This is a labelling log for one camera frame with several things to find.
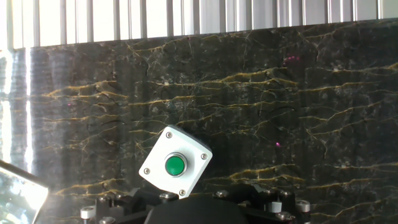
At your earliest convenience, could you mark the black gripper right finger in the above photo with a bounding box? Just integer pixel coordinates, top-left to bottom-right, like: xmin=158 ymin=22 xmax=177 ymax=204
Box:
xmin=213 ymin=183 xmax=312 ymax=224

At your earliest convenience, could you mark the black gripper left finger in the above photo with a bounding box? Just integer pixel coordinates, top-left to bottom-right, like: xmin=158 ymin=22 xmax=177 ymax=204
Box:
xmin=80 ymin=188 xmax=180 ymax=224

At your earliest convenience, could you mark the white box green push button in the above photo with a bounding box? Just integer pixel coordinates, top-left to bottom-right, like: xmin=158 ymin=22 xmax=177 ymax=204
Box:
xmin=138 ymin=124 xmax=214 ymax=200

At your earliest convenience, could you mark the black marble pattern mat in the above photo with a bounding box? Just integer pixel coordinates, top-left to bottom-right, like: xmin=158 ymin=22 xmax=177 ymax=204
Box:
xmin=0 ymin=17 xmax=398 ymax=224

